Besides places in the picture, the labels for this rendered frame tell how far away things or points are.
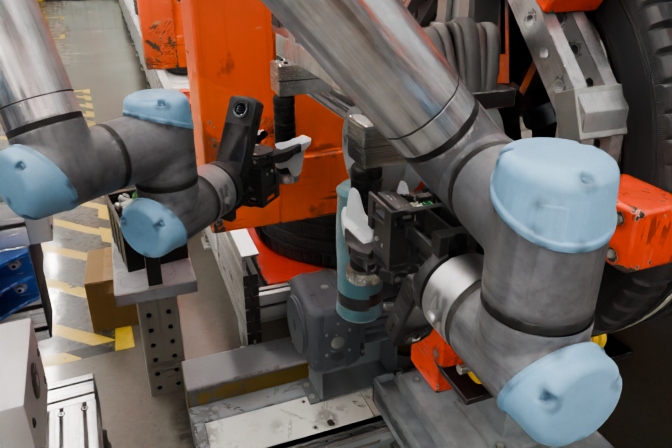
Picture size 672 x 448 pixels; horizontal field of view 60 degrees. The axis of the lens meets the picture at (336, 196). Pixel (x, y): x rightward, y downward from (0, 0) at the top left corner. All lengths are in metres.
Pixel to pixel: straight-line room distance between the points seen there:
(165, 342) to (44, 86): 1.09
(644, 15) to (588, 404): 0.45
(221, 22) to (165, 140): 0.57
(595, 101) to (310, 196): 0.82
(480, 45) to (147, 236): 0.44
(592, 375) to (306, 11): 0.30
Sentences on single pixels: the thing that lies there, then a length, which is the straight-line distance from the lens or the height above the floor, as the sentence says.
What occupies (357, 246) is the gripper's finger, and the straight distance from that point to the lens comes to 0.60.
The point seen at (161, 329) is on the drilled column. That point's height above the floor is 0.21.
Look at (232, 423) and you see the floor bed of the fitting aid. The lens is 1.51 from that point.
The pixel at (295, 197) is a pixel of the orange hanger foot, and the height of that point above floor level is 0.58.
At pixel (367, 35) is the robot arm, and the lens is 0.41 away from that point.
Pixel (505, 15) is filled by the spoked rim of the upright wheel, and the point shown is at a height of 1.02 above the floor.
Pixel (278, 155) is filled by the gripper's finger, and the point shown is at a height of 0.83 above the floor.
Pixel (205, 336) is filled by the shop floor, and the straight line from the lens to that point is 1.91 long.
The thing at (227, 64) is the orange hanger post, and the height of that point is 0.90.
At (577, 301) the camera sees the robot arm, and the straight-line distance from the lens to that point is 0.40.
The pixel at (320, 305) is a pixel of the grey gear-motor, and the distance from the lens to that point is 1.29.
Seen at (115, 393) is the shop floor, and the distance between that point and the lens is 1.78.
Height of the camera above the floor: 1.13
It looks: 24 degrees down
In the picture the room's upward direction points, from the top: straight up
